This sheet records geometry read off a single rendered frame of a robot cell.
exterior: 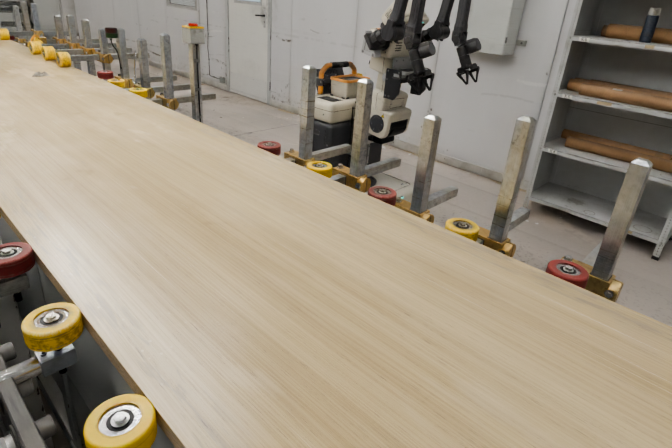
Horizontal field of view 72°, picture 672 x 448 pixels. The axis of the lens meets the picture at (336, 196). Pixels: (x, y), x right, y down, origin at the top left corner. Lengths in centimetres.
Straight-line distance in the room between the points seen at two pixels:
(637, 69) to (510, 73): 88
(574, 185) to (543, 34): 117
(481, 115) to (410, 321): 349
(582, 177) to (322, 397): 347
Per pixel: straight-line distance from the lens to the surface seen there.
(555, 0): 397
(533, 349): 84
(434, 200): 151
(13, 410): 83
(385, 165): 167
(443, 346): 78
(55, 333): 83
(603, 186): 395
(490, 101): 416
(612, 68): 382
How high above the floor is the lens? 140
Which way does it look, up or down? 24 degrees down
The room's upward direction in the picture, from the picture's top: 5 degrees clockwise
